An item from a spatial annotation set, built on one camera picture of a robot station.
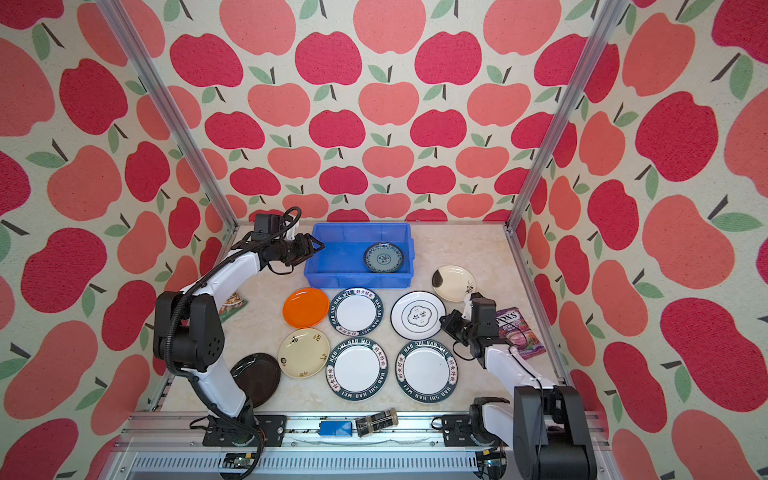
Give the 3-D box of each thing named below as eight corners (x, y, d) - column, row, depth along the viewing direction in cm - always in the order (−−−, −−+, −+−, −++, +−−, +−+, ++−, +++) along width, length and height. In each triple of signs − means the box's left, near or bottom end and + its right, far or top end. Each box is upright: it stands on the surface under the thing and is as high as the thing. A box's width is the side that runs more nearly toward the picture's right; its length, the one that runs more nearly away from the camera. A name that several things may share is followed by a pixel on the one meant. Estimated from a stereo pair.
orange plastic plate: (280, 327, 95) (278, 324, 93) (288, 291, 103) (287, 288, 102) (326, 327, 95) (325, 324, 93) (331, 291, 103) (330, 288, 102)
